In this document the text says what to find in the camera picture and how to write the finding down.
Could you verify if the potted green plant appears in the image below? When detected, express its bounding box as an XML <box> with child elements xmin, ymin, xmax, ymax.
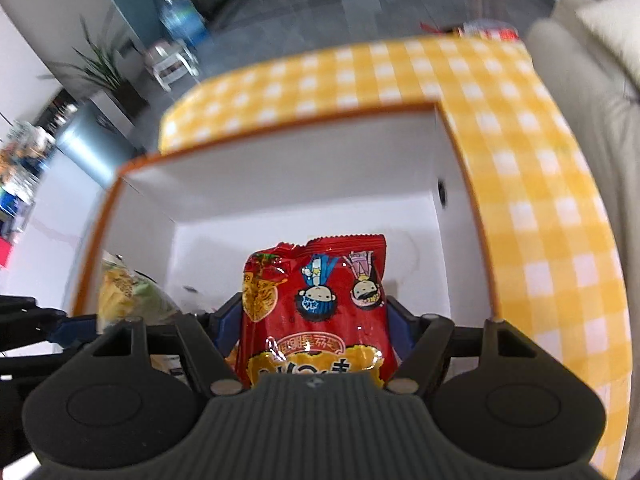
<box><xmin>47</xmin><ymin>15</ymin><xmax>151</xmax><ymax>128</ymax></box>

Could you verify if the cream sofa cushion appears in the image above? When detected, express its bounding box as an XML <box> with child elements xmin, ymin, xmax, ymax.
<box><xmin>574</xmin><ymin>0</ymin><xmax>640</xmax><ymax>93</ymax></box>

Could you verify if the green yellow snack packet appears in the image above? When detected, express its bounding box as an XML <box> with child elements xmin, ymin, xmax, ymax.
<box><xmin>97</xmin><ymin>252</ymin><xmax>184</xmax><ymax>335</ymax></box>

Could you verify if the red white snack packet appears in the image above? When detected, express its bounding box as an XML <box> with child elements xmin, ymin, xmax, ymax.
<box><xmin>420</xmin><ymin>20</ymin><xmax>522</xmax><ymax>44</ymax></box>

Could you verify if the grey metal trash can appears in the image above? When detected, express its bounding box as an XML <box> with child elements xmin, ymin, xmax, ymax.
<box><xmin>54</xmin><ymin>102</ymin><xmax>142</xmax><ymax>190</ymax></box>

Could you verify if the orange cardboard box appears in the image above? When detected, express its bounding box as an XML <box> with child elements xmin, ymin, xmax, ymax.
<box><xmin>70</xmin><ymin>101</ymin><xmax>503</xmax><ymax>378</ymax></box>

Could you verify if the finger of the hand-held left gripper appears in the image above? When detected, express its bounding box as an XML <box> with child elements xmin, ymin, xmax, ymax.
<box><xmin>0</xmin><ymin>295</ymin><xmax>98</xmax><ymax>377</ymax></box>

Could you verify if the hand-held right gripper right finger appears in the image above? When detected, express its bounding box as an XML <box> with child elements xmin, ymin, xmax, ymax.
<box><xmin>386</xmin><ymin>295</ymin><xmax>540</xmax><ymax>396</ymax></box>

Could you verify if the yellow checked tablecloth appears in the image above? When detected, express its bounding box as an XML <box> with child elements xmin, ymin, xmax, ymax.
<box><xmin>158</xmin><ymin>35</ymin><xmax>634</xmax><ymax>479</ymax></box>

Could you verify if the blue water bottle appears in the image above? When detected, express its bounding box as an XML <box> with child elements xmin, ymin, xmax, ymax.
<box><xmin>156</xmin><ymin>0</ymin><xmax>211</xmax><ymax>50</ymax></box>

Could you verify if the white round stool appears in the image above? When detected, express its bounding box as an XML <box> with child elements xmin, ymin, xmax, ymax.
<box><xmin>144</xmin><ymin>40</ymin><xmax>202</xmax><ymax>92</ymax></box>

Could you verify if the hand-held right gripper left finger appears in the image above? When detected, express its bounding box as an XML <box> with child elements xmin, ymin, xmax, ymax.
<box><xmin>93</xmin><ymin>293</ymin><xmax>252</xmax><ymax>397</ymax></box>

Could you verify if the red cartoon snack packet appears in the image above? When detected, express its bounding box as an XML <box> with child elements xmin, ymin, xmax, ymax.
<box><xmin>235</xmin><ymin>233</ymin><xmax>402</xmax><ymax>392</ymax></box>

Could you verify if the beige sofa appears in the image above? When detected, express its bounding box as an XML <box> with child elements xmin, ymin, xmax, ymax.
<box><xmin>525</xmin><ymin>0</ymin><xmax>640</xmax><ymax>321</ymax></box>

